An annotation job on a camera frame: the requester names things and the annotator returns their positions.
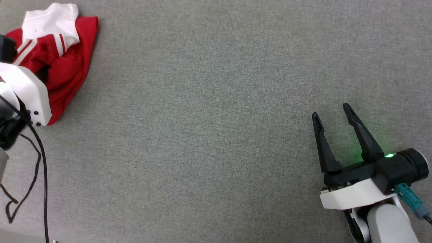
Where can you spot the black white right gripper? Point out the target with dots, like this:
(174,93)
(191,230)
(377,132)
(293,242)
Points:
(351,195)

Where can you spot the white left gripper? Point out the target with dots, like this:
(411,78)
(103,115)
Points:
(32,91)

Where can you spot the red and white jersey garment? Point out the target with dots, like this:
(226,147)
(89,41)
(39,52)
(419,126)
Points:
(74,60)

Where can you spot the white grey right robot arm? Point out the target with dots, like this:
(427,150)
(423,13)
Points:
(388,226)

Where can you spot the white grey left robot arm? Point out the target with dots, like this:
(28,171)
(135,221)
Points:
(8,135)

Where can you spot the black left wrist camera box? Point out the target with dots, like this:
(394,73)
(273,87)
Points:
(6,49)

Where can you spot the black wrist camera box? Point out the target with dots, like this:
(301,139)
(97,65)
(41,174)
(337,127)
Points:
(398,168)
(6,49)

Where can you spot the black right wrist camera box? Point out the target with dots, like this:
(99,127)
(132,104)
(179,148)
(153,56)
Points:
(398,168)

